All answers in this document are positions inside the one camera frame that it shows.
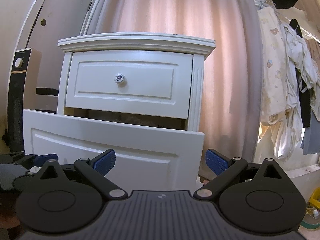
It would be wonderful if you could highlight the white wooden nightstand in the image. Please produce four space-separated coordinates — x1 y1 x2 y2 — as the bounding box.
57 32 216 132

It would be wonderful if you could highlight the green tape roll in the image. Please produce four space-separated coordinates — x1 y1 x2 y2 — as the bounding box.
301 214 320 230

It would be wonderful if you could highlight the white drawer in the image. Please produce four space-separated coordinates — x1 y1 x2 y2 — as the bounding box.
23 110 204 192
66 50 193 119

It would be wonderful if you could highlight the cream bear print garment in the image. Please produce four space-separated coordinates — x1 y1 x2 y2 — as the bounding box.
258 7 287 126

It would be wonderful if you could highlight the floral ceramic drawer knob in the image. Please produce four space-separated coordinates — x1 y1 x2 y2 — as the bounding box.
114 73 127 87

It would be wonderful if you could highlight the yellow plastic bin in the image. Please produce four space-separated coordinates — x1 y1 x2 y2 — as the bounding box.
309 187 320 210

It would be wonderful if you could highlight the white hanging garment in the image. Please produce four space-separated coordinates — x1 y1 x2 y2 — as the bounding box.
278 19 319 160

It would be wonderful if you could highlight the pink window curtain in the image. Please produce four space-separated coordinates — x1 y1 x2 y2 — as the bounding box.
86 0 263 178

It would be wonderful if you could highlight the black and beige tower heater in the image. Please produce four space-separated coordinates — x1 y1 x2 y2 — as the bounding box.
7 48 42 152

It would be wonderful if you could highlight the grey blue hanging garment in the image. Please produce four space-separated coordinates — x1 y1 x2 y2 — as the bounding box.
300 127 319 155

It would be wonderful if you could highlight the black hanging garment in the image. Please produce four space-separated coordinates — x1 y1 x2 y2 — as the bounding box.
290 19 311 128

